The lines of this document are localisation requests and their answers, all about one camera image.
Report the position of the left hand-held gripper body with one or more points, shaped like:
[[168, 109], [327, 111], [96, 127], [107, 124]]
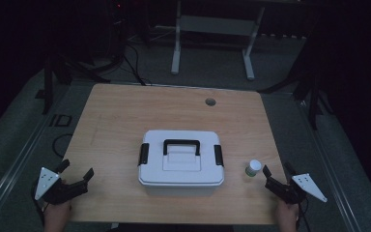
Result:
[[61, 191]]

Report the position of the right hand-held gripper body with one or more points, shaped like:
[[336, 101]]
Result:
[[286, 193]]

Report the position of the small white-capped green-label bottle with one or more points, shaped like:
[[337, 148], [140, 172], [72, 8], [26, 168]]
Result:
[[253, 168]]

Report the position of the person's right hand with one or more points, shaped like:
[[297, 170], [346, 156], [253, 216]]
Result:
[[287, 217]]

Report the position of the person's left hand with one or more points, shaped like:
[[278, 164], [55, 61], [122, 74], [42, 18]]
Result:
[[57, 217]]

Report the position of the black metal stand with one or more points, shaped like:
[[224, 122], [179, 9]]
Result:
[[314, 103], [48, 93]]

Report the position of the round grey table grommet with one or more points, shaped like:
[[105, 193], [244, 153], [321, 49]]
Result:
[[210, 102]]

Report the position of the white metal stand frame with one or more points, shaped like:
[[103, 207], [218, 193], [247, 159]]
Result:
[[248, 58]]

